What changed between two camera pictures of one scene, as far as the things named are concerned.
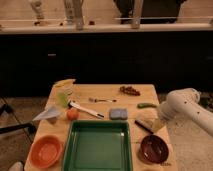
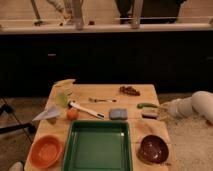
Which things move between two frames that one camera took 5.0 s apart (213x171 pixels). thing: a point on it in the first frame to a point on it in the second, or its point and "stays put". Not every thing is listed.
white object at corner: (18, 166) stays put
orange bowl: (45, 151) stays put
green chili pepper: (144, 105) stays put
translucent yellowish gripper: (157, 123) to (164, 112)
